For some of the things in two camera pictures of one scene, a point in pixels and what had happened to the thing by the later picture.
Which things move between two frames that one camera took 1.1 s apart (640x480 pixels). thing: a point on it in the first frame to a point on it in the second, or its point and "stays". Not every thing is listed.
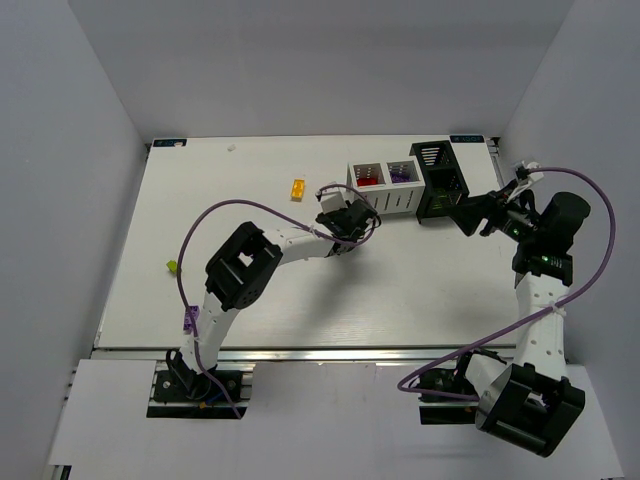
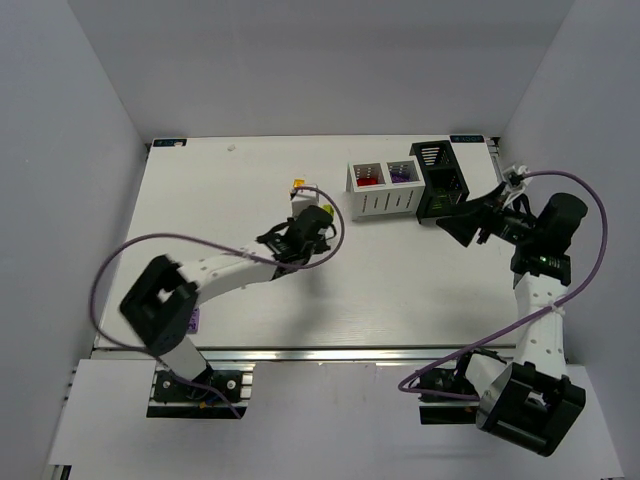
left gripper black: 354,217 to 319,235
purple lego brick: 395,178 stays
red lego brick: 366,181 stays
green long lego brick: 440,196 stays
